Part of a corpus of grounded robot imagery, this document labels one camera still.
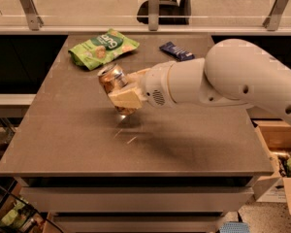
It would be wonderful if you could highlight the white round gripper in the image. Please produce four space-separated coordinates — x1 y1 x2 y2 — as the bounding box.
108 61 175 109

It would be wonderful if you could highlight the orange soda can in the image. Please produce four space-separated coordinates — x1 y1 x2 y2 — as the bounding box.
97 62 138 117

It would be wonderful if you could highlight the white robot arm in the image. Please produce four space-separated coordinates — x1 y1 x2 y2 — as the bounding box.
109 39 291 126

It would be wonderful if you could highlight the green snack bag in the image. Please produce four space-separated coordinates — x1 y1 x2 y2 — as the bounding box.
68 29 140 71

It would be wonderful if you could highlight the dark blue candy bar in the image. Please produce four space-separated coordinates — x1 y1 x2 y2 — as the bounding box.
159 42 195 61

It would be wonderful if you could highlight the black office chair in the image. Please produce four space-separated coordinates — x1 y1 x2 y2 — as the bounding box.
136 0 196 26

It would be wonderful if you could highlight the upper grey table drawer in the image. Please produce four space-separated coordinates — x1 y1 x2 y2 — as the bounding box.
20 187 253 213

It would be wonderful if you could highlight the grey table drawer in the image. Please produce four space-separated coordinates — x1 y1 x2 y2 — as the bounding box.
20 187 253 213
53 216 225 233

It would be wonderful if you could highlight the lower grey table drawer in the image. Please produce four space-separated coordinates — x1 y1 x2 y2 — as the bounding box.
53 216 225 233

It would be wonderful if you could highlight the cardboard box with items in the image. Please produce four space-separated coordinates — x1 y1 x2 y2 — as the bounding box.
253 120 291 215

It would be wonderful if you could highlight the blue mesh basket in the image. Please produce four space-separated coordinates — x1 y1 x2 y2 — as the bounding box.
219 222 250 233

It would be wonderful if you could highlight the green bag under table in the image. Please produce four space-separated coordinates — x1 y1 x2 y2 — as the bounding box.
0 201 31 229

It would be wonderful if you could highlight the middle metal railing bracket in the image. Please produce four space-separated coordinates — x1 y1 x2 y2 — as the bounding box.
148 0 159 31

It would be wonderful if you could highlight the metal railing bracket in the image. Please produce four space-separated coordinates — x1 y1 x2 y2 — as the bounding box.
263 0 289 31
148 0 159 31
19 0 44 31

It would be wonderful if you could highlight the left metal railing bracket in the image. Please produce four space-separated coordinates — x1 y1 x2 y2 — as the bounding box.
19 0 44 31

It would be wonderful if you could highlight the right metal railing bracket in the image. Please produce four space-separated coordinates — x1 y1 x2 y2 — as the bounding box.
263 0 289 31

